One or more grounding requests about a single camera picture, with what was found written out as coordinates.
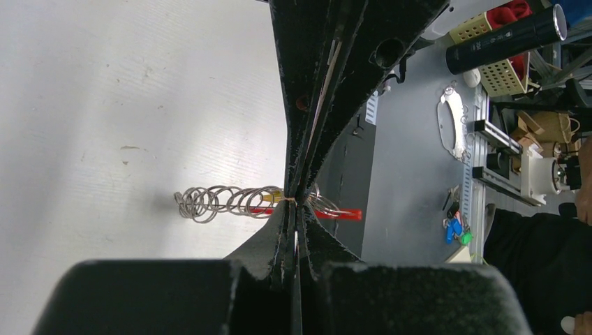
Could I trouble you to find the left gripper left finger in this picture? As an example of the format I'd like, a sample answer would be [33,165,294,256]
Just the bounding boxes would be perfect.
[32,202,297,335]

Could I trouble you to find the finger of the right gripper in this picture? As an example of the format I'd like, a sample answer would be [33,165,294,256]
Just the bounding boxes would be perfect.
[269,1,366,197]
[298,1,449,202]

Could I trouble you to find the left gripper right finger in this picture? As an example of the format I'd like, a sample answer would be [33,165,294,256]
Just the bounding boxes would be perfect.
[297,207,531,334]

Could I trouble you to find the yellow key tag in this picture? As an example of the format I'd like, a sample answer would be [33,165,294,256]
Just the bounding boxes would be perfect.
[261,188,284,204]

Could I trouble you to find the red handled keyring holder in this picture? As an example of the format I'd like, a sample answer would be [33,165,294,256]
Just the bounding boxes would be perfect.
[173,185,362,224]

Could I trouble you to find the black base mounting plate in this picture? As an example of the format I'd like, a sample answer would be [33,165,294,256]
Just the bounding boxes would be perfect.
[317,112,376,256]

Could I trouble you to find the bunch of coloured key tags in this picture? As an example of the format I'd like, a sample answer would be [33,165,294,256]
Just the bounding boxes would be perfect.
[442,185,473,246]

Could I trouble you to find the beige perforated basket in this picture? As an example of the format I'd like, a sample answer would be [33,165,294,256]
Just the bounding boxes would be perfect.
[448,1,533,97]

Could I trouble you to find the black cylinder flask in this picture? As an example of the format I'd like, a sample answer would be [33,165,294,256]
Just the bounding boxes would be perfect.
[445,4,568,75]

